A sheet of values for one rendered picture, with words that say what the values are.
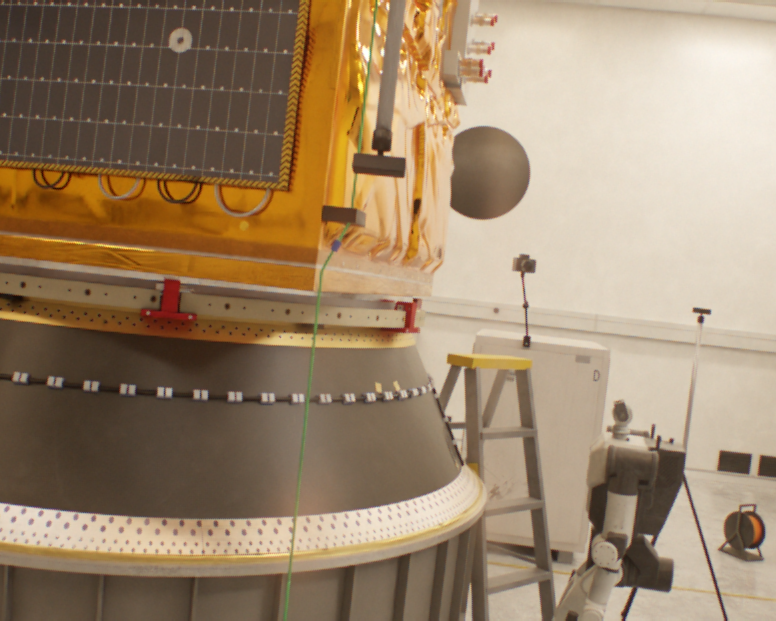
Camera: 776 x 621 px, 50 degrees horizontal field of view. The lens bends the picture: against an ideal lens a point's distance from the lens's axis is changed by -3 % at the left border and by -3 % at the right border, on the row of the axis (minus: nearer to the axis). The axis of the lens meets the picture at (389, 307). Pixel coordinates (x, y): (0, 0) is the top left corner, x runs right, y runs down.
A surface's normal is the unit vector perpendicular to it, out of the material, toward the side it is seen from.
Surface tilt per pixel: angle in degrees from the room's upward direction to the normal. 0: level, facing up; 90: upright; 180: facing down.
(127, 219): 95
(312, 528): 43
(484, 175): 90
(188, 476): 62
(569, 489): 90
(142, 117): 90
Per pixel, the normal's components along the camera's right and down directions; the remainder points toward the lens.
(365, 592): 0.71, 0.10
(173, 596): 0.35, 0.07
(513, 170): -0.14, 0.01
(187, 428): 0.37, -0.40
